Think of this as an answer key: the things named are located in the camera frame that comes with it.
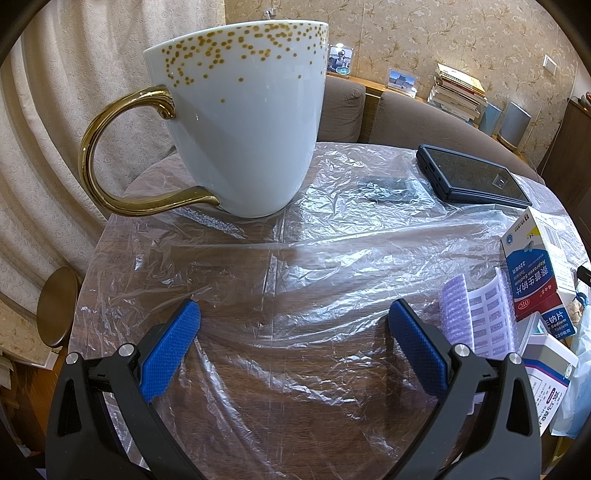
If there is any purple white hair roller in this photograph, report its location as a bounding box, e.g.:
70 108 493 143
439 267 519 360

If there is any blue white red medicine box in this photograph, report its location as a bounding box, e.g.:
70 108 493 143
501 207 576 340

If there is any round gold stool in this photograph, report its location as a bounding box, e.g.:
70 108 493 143
36 267 81 348

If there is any clear plastic table cover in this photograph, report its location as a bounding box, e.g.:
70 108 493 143
69 143 520 479

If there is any dark wooden cabinet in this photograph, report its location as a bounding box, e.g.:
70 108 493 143
537 99 591 254

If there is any small blue speaker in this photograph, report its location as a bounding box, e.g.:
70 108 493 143
478 103 502 136

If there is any large grey speaker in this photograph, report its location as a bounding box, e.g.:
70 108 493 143
497 102 531 150

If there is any brown sofa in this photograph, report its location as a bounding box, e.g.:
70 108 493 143
318 76 544 184

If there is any stack of books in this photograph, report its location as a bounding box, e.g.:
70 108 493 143
428 63 488 123

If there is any beige curtain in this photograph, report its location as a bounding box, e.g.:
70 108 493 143
1 1 225 315

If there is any white mug gold handle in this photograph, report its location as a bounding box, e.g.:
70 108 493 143
78 19 329 218

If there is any photo frame landscape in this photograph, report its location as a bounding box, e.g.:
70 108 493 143
386 68 418 98

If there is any photo frame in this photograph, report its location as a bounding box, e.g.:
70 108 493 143
327 43 353 78

